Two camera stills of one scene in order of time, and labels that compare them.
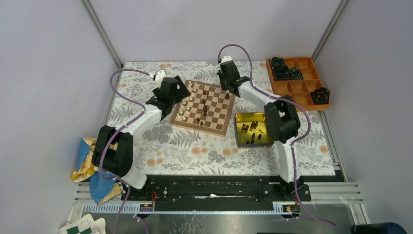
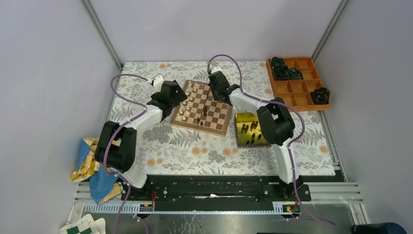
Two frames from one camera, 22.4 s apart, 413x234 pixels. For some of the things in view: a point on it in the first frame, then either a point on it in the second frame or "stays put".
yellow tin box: [251, 130] stays put
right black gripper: [223, 87] → [216, 98]
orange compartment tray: [298, 91] stays put
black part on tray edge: [321, 96] stays put
